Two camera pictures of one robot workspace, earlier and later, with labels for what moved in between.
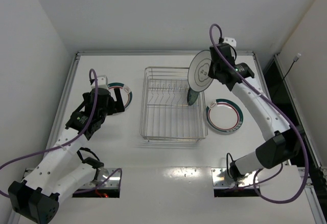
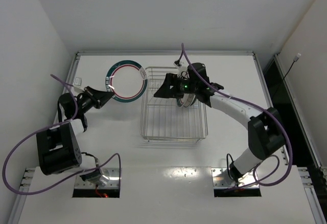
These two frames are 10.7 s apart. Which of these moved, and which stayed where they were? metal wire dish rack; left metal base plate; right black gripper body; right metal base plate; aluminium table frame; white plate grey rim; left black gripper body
Moved: left black gripper body; right black gripper body; white plate grey rim
Stayed: metal wire dish rack; right metal base plate; aluminium table frame; left metal base plate
